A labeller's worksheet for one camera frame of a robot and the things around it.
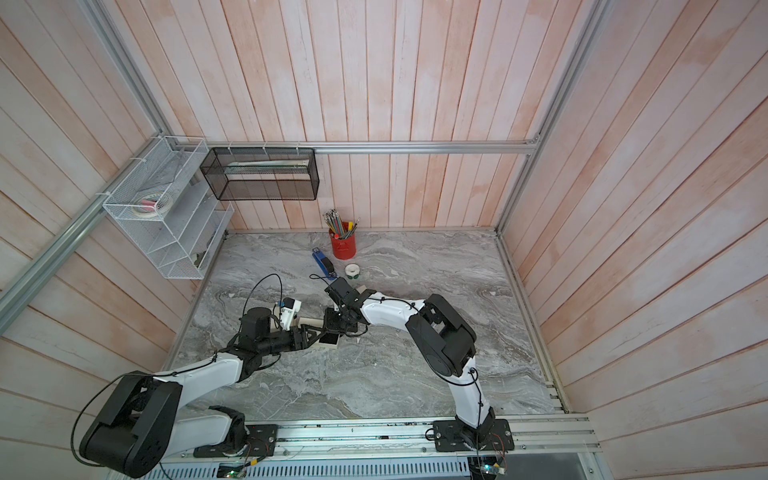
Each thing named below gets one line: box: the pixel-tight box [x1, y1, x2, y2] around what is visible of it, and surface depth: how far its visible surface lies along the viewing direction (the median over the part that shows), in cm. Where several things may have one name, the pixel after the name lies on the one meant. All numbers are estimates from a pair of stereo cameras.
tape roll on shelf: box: [131, 192, 173, 218], surface depth 75 cm
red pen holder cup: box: [328, 227, 357, 260], surface depth 108 cm
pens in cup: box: [322, 208, 361, 240], surface depth 107 cm
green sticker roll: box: [345, 263, 360, 280], surface depth 107 cm
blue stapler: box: [312, 247, 337, 280], surface depth 108 cm
